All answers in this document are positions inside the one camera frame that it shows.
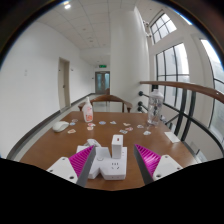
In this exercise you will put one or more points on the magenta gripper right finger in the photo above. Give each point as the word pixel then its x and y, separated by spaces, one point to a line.
pixel 153 166

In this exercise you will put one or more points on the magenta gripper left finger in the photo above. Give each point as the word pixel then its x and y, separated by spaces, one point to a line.
pixel 75 168

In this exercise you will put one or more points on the white paper card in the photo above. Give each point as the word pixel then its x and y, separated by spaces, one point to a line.
pixel 172 137

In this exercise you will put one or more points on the wooden chair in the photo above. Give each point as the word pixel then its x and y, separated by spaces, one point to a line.
pixel 110 103

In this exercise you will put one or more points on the white pump bottle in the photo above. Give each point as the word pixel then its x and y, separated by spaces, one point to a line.
pixel 87 111

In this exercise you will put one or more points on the white charger adapter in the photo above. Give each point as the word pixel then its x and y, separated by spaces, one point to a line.
pixel 117 145

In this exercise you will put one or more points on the clear plastic water bottle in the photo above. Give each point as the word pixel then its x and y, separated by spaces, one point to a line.
pixel 154 107

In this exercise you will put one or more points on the white power strip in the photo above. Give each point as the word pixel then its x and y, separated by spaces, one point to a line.
pixel 108 167

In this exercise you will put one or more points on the grey double door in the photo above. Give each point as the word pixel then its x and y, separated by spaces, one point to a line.
pixel 102 82

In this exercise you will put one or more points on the green exit sign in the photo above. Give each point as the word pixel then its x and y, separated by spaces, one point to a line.
pixel 102 66

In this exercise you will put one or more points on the beige side door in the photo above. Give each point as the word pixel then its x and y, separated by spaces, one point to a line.
pixel 63 84

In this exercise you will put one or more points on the wooden stair handrail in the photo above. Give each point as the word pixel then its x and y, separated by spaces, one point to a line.
pixel 215 94

